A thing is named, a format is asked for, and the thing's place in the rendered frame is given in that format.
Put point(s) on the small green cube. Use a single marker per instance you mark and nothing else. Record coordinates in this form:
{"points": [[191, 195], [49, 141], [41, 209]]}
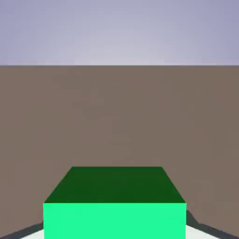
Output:
{"points": [[114, 214]]}

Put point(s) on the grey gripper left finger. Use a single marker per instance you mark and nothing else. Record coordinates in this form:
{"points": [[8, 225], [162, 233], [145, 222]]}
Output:
{"points": [[28, 233]]}

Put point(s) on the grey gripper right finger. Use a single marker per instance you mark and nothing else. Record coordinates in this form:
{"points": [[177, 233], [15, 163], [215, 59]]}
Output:
{"points": [[203, 230]]}

